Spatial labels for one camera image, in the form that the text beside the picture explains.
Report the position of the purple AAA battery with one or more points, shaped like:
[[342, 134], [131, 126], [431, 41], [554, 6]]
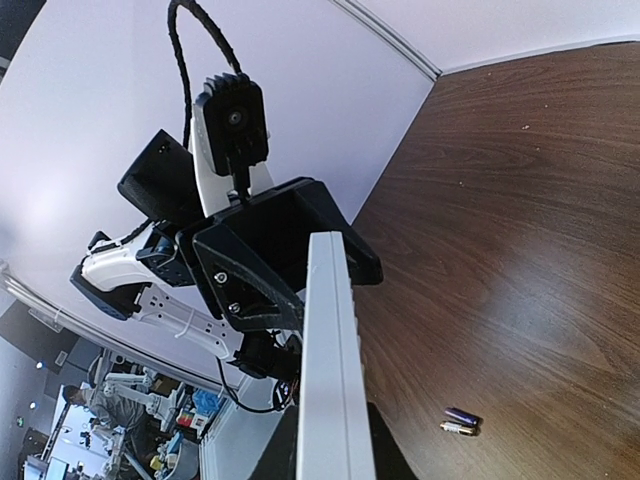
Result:
[[463, 417]]

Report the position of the gold black AAA battery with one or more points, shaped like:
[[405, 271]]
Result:
[[457, 428]]

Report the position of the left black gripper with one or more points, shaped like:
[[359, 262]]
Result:
[[250, 261]]

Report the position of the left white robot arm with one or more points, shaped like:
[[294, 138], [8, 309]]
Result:
[[143, 276]]

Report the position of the person in background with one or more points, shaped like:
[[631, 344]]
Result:
[[113, 411]]

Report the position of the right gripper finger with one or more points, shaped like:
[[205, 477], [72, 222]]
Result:
[[390, 463]]

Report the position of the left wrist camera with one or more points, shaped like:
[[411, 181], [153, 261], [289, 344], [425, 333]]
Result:
[[229, 142]]

